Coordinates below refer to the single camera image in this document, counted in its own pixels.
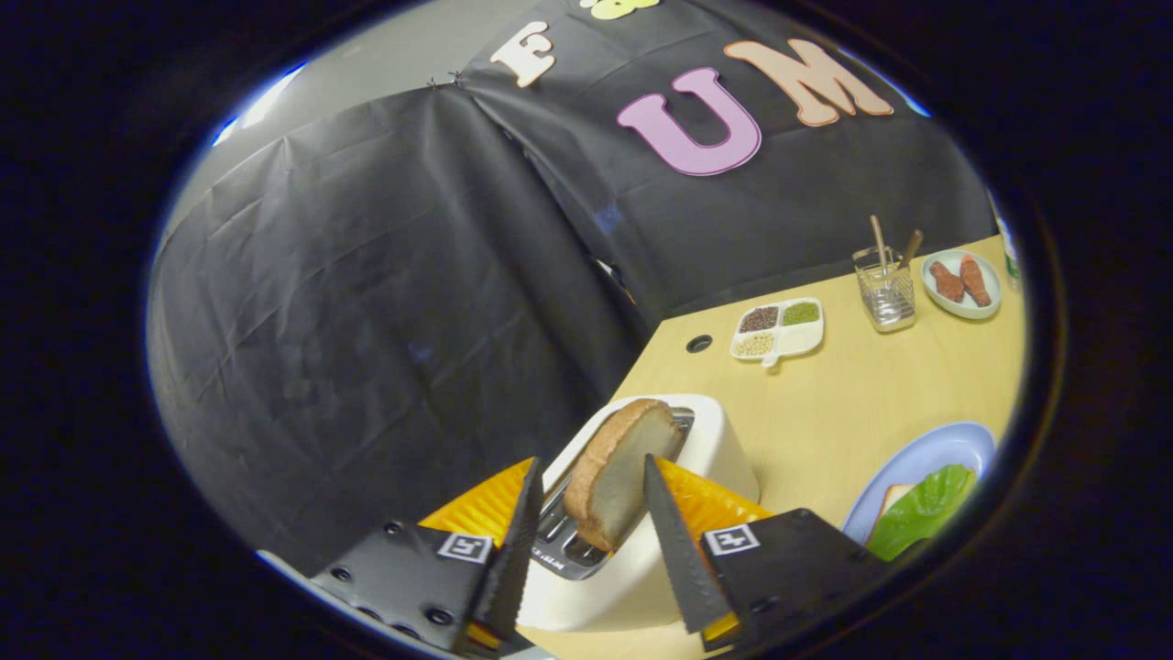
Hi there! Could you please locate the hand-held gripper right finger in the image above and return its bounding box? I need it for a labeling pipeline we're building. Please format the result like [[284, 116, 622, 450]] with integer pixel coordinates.
[[643, 454, 892, 654]]

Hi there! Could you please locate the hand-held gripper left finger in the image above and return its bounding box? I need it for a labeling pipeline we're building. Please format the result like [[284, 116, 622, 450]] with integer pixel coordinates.
[[310, 456, 545, 656]]

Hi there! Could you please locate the brown-crust bread slice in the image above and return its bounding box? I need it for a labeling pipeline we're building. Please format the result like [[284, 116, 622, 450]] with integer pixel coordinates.
[[563, 398, 686, 553]]

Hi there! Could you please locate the green lettuce leaf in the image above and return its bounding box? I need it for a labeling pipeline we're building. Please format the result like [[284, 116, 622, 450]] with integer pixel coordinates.
[[867, 464, 979, 562]]

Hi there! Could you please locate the white toaster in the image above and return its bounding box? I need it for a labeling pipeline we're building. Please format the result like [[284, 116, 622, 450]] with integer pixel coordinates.
[[518, 394, 762, 633]]

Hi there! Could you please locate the white divided condiment dish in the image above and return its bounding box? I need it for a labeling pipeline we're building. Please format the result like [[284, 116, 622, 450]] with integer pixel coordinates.
[[729, 297, 825, 369]]

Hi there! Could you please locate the blue round plate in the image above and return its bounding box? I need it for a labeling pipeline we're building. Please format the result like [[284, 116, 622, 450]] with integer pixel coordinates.
[[842, 422, 997, 547]]

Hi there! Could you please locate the black backdrop cloth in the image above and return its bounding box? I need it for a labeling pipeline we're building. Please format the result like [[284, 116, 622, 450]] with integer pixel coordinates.
[[147, 0, 1000, 574]]

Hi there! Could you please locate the clear utensil holder cup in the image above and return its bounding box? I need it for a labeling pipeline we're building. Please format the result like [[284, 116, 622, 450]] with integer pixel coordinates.
[[852, 245, 916, 333]]

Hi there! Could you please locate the pale green oval plate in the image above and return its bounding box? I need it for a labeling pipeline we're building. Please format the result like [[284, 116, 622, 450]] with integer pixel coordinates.
[[921, 249, 1003, 320]]

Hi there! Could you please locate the brown meat patty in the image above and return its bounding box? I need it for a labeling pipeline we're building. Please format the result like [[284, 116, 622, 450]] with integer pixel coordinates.
[[929, 261, 966, 303], [959, 255, 993, 308]]

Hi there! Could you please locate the clear water bottle green cap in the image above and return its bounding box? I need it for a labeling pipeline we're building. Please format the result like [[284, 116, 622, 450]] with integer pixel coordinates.
[[990, 192, 1024, 292]]

